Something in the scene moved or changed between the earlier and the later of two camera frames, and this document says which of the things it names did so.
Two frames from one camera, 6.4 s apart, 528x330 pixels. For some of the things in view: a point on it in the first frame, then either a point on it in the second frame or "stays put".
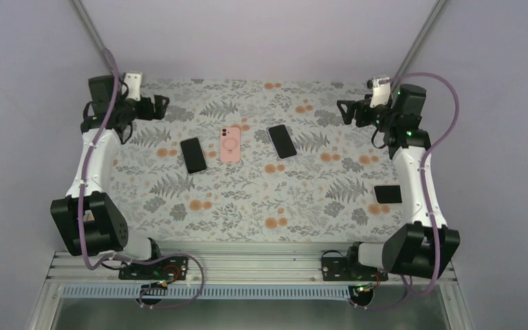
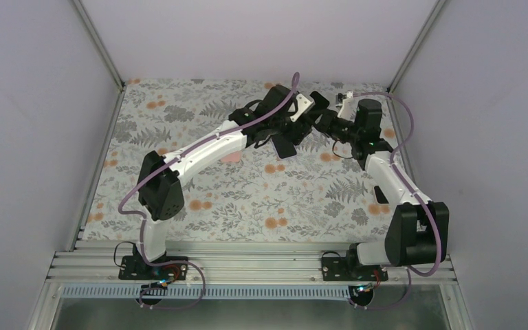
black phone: [284, 146] stays put
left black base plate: [171, 268] stays put
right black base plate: [336, 267] stays put
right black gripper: [361, 108] → [326, 117]
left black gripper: [147, 114] → [298, 133]
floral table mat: [255, 161] stays put
